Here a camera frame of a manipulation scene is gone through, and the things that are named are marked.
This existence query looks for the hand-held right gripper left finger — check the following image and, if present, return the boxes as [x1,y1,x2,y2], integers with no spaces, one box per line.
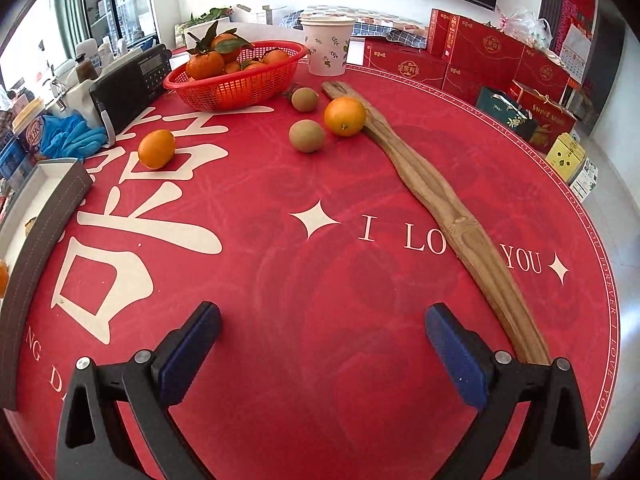
[56,302,222,480]

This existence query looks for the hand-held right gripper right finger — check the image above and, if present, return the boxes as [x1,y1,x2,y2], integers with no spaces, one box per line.
[425,303,592,480]

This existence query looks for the grey box with white inside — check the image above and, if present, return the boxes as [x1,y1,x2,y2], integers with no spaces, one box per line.
[0,158,95,409]

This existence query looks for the printed red tablecloth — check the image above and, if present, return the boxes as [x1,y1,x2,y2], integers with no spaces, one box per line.
[0,50,622,480]

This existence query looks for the long wooden stick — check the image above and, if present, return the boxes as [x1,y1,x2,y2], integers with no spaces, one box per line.
[321,80,552,367]

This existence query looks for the smooth orange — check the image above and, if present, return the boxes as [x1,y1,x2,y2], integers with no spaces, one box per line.
[137,129,177,170]
[324,97,368,137]

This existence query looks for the small white carton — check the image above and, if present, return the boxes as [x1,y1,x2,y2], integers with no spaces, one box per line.
[570,157,599,199]

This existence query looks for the yellow carton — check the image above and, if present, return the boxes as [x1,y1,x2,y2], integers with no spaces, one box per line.
[544,132,587,184]

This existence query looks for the brown kiwi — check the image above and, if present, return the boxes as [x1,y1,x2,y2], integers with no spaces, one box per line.
[291,87,320,112]
[288,119,326,154]

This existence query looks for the dark green gift bag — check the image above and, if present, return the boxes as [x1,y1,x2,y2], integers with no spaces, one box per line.
[475,86,540,142]

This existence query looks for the blue rubber gloves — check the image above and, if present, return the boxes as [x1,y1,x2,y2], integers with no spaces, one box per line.
[39,113,109,162]

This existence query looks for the red plastic basket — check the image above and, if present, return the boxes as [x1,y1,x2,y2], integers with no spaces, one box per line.
[163,41,309,112]

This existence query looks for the milk tea cup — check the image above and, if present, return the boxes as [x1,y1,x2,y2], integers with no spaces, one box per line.
[12,104,49,162]

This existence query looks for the black radio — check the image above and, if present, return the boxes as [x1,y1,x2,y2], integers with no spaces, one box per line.
[89,49,174,137]

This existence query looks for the pile of leafy mandarins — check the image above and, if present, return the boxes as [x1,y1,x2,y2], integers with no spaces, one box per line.
[185,21,292,103]

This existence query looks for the white handbag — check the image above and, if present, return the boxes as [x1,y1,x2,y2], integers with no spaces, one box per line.
[49,59,103,111]

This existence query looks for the brown jar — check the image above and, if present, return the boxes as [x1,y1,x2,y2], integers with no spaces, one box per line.
[75,55,99,82]

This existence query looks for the large red gift box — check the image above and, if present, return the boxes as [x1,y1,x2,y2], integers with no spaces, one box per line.
[441,12,527,63]

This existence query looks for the stack of paper cups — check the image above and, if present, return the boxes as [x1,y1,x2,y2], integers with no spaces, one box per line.
[299,15,356,77]

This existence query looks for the clear plastic bag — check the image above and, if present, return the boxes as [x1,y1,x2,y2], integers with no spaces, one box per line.
[496,6,554,52]

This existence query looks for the green plant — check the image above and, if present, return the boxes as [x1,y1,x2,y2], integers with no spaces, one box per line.
[175,7,234,37]

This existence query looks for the glass door cabinet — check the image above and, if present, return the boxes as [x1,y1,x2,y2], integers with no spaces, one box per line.
[80,0,161,47]

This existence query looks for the red fruit box with handle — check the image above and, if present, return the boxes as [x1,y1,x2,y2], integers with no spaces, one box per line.
[509,80,579,155]

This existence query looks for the wall calendar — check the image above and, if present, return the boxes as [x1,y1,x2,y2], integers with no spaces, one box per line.
[559,22,594,84]

